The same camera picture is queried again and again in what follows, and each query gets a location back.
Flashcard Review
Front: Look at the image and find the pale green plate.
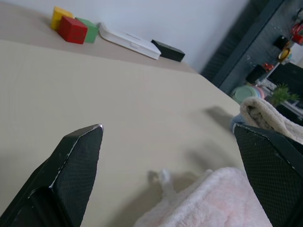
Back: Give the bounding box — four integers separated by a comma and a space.
233, 86, 256, 104

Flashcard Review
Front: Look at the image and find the beige folded towel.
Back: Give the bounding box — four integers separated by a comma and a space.
240, 97, 303, 142

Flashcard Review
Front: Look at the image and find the black rectangular box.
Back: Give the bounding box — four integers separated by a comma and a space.
151, 39, 186, 63

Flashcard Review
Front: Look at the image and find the yellow wooden block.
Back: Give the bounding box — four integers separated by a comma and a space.
50, 6, 74, 31

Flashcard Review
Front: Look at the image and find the black item on pegboard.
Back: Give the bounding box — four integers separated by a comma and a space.
274, 35, 290, 50

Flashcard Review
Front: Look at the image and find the dark pegboard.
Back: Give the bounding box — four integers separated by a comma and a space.
219, 0, 303, 89

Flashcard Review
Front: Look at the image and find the stack of pastel plates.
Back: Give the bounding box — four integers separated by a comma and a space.
247, 85, 267, 100

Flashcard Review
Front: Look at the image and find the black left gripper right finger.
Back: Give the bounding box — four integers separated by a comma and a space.
233, 123, 303, 227

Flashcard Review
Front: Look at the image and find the red item on pegboard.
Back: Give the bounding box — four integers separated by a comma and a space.
291, 21, 303, 45

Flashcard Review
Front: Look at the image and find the white flat box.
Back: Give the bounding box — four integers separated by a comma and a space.
98, 22, 161, 60

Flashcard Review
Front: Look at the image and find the dark slatted panel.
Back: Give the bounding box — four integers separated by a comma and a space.
200, 0, 285, 82

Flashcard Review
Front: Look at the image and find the green wooden block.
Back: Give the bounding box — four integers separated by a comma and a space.
75, 17, 99, 44

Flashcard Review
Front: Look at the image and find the yellow ring on pegboard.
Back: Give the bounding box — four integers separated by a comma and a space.
278, 47, 294, 62

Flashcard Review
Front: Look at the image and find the pink fluffy towel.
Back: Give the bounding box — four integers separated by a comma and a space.
134, 166, 273, 227

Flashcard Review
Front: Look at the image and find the small green plant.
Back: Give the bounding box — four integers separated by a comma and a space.
269, 84, 300, 107

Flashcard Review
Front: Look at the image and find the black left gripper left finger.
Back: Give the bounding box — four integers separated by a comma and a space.
0, 123, 104, 227

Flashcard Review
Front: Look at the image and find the light blue folded towel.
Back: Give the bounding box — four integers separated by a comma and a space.
231, 113, 245, 131

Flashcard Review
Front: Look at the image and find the red wooden block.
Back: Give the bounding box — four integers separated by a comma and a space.
58, 16, 88, 45

